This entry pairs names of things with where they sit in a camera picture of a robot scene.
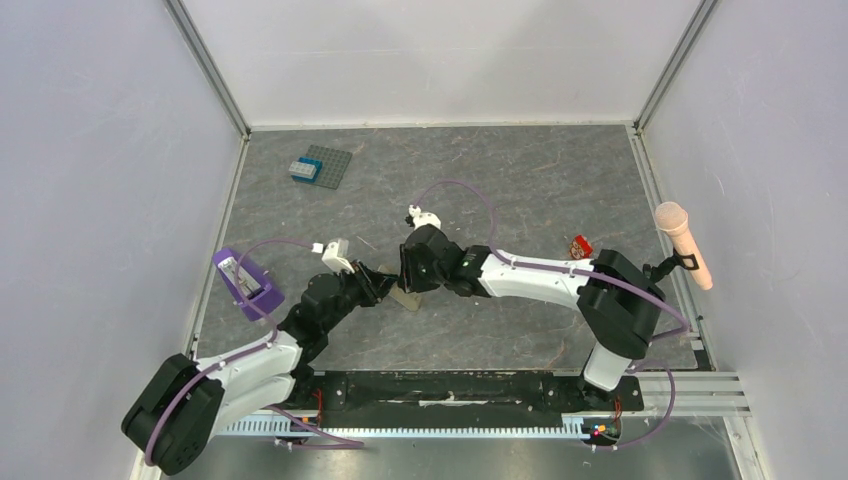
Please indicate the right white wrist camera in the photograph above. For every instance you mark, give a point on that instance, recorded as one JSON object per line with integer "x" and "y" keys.
{"x": 418, "y": 218}

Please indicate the pink microphone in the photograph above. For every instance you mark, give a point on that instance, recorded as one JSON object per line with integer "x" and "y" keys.
{"x": 673, "y": 221}

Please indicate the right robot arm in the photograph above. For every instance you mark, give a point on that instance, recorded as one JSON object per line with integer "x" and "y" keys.
{"x": 619, "y": 304}

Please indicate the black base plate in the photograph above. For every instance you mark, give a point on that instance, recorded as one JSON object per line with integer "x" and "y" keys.
{"x": 457, "y": 398}

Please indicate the blue lego brick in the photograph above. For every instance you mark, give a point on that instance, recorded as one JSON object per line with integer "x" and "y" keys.
{"x": 305, "y": 159}

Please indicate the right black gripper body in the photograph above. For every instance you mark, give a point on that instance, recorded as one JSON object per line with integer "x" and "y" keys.
{"x": 408, "y": 270}

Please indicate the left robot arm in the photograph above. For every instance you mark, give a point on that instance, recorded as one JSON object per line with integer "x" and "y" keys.
{"x": 186, "y": 403}

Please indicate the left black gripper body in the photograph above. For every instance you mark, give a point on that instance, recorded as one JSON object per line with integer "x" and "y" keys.
{"x": 364, "y": 290}

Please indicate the white cable duct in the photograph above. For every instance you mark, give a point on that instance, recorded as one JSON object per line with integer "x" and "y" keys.
{"x": 278, "y": 426}

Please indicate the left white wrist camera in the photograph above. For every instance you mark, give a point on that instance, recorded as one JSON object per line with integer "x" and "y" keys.
{"x": 333, "y": 255}

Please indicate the grey lego baseplate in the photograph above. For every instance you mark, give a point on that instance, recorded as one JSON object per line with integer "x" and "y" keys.
{"x": 331, "y": 165}

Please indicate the beige remote control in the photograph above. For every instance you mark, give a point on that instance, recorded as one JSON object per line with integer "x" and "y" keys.
{"x": 410, "y": 301}

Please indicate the black microphone stand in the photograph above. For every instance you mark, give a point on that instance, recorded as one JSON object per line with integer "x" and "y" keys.
{"x": 667, "y": 266}

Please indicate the grey lego brick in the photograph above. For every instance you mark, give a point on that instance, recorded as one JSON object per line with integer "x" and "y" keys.
{"x": 304, "y": 170}

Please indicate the red toy figure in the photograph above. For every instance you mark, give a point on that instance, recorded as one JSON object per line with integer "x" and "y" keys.
{"x": 580, "y": 248}

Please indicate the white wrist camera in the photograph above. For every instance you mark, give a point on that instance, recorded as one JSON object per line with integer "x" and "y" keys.
{"x": 333, "y": 255}
{"x": 418, "y": 218}

